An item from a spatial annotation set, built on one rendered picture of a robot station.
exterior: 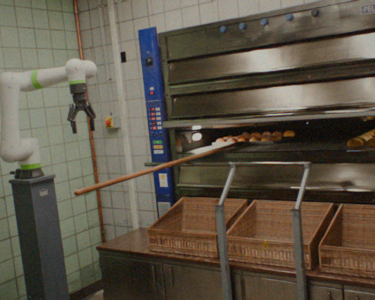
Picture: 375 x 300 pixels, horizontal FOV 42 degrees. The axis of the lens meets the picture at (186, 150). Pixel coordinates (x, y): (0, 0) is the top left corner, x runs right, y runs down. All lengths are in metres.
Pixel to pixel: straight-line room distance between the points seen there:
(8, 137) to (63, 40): 1.44
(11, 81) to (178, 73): 1.27
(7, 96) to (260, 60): 1.61
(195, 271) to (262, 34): 1.60
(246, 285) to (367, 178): 0.97
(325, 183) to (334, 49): 0.83
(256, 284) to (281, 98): 1.19
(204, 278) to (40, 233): 1.06
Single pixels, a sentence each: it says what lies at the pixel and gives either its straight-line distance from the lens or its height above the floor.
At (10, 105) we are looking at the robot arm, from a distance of 2.98.
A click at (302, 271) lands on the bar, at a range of 2.76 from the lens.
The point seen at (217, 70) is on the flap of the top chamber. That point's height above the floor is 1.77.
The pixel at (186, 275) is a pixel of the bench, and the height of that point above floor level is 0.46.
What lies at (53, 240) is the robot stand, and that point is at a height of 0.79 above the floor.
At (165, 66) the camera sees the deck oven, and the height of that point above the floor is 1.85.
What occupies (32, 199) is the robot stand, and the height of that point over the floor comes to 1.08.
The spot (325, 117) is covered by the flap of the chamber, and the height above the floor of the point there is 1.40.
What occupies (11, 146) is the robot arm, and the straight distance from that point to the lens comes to 3.00.
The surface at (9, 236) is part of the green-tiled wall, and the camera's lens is 3.82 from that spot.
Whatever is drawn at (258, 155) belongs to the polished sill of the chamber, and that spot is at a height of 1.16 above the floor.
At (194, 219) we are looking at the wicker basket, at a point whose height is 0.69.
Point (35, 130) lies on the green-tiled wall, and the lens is 3.92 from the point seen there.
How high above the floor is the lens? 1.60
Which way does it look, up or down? 6 degrees down
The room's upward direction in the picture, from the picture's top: 6 degrees counter-clockwise
